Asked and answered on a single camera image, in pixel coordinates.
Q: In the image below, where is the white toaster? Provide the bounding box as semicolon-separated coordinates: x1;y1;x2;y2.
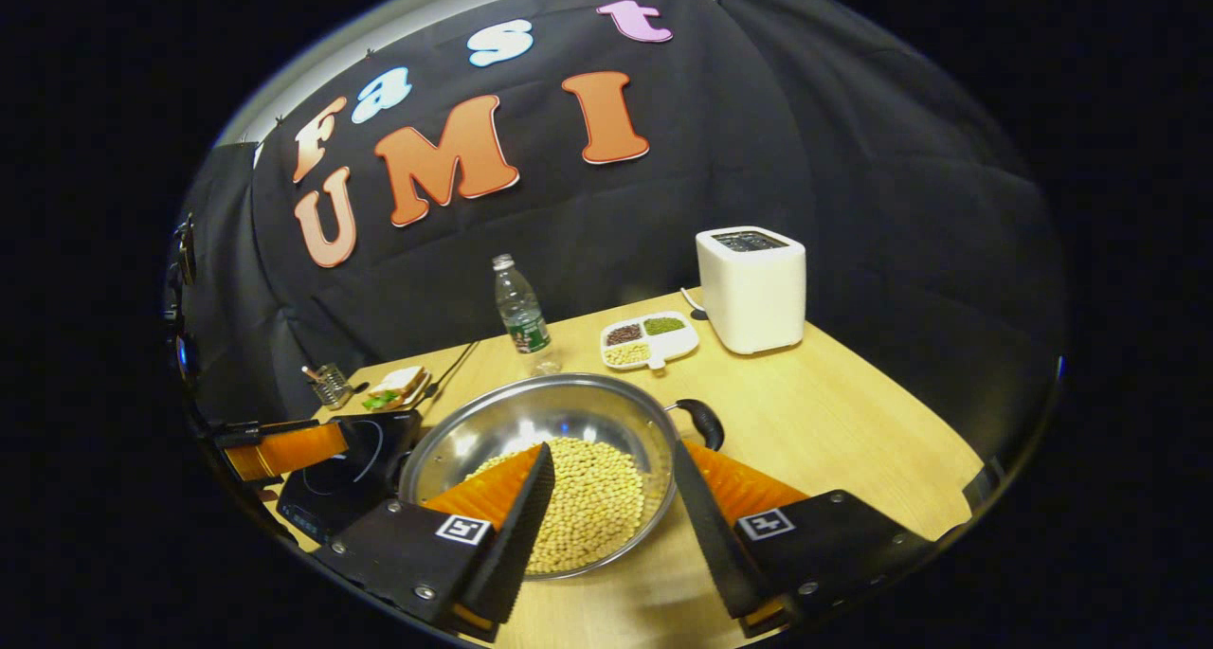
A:
696;226;807;355

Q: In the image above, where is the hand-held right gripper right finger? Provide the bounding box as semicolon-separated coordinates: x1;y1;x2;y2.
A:
673;439;934;639

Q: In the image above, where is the wire utensil holder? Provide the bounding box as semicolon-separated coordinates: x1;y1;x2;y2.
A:
313;363;356;410

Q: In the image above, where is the black induction cooktop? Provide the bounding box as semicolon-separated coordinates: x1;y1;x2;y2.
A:
277;410;423;544

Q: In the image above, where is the white divided bean tray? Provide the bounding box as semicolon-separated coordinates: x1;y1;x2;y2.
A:
600;311;700;372

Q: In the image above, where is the black power cable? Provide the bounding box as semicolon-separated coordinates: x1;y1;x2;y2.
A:
431;341;480;413

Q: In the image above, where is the clear plastic water bottle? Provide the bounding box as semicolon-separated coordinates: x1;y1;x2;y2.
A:
492;254;552;354

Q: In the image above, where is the sandwich with lettuce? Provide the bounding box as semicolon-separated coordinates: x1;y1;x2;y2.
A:
363;366;427;411

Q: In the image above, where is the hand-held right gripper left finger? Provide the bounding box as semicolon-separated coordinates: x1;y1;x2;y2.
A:
317;443;557;642

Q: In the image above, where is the black backdrop cloth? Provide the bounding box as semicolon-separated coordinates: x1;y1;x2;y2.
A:
166;0;1067;498

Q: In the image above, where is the pile of soybeans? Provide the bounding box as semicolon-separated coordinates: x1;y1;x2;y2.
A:
469;438;655;574

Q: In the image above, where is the stainless steel pot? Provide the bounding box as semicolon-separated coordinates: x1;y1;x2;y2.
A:
398;374;726;579

